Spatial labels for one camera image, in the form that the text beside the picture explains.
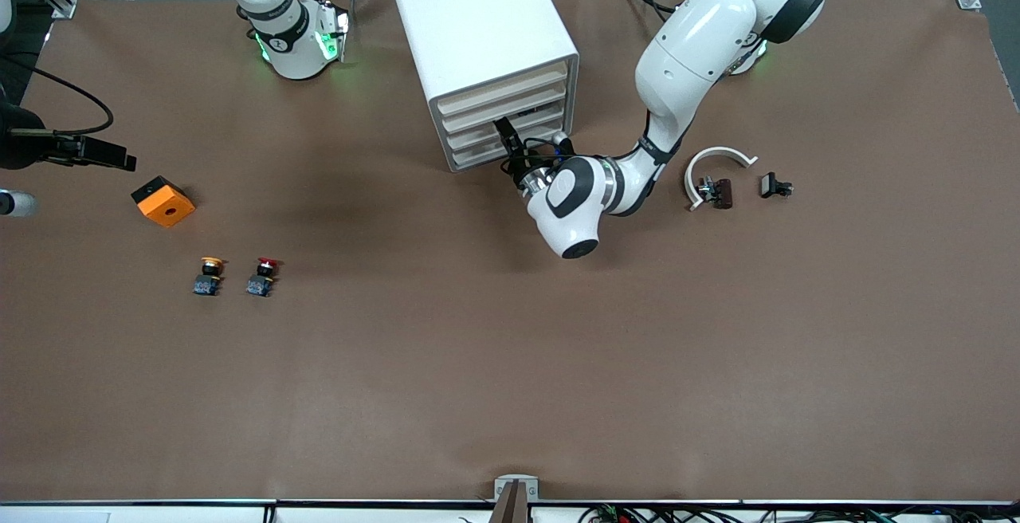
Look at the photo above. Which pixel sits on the small black component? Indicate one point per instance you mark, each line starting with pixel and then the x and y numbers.
pixel 769 185

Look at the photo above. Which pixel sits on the white drawer cabinet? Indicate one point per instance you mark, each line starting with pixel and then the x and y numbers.
pixel 478 21

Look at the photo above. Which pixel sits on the brown paper table cover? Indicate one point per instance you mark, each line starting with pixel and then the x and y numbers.
pixel 510 348

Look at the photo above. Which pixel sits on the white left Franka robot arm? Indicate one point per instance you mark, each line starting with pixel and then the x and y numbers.
pixel 701 37

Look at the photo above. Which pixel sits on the grey metal bracket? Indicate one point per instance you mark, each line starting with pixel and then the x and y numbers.
pixel 500 485

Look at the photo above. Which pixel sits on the orange box with hole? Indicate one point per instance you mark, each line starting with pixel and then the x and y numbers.
pixel 167 208

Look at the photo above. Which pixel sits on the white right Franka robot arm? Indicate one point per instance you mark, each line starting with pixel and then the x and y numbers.
pixel 291 45

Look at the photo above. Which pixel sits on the dark brown small component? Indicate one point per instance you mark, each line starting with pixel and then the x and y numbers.
pixel 723 193

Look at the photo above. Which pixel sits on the yellow push button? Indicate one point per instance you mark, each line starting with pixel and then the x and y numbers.
pixel 209 284

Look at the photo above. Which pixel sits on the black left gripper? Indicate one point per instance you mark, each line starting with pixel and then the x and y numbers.
pixel 519 166

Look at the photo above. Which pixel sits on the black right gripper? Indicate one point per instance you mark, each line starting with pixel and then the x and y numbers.
pixel 22 147

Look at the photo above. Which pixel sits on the red push button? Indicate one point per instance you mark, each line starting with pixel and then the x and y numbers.
pixel 259 285

